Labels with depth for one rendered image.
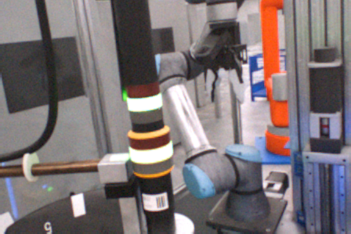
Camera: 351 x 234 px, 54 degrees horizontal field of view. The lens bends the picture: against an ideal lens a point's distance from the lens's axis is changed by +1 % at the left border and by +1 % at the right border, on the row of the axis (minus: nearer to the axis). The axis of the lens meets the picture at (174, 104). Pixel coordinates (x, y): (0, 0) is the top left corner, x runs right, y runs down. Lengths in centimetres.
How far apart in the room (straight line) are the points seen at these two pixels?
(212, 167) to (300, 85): 40
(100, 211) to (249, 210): 72
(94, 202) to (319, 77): 77
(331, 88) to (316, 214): 43
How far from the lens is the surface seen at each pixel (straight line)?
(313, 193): 123
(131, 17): 33
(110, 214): 55
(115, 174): 36
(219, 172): 109
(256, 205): 121
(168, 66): 122
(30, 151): 40
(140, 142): 34
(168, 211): 37
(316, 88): 111
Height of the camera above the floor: 167
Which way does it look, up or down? 12 degrees down
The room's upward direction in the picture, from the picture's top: 7 degrees counter-clockwise
